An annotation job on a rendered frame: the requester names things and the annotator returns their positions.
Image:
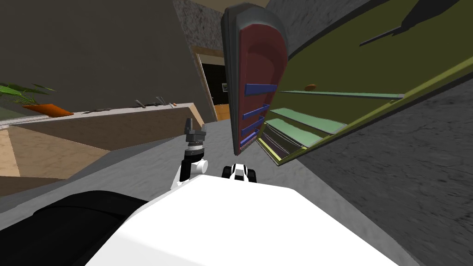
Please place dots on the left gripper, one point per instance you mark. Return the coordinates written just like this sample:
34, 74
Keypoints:
194, 136

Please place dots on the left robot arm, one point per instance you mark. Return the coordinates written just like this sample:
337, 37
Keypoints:
66, 229

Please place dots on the grey fridge door red inside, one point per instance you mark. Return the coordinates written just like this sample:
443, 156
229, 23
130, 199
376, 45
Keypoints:
255, 88

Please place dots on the beige kitchen counter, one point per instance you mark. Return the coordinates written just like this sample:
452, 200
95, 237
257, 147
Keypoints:
92, 129

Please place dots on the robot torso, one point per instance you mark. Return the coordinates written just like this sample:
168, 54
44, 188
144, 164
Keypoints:
229, 225

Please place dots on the small brown round food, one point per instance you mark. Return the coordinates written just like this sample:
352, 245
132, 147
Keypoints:
310, 87

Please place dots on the olive green open fridge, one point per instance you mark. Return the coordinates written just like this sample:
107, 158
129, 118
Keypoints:
369, 70

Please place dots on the small framed wall picture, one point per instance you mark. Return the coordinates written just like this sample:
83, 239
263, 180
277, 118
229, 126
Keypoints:
224, 87

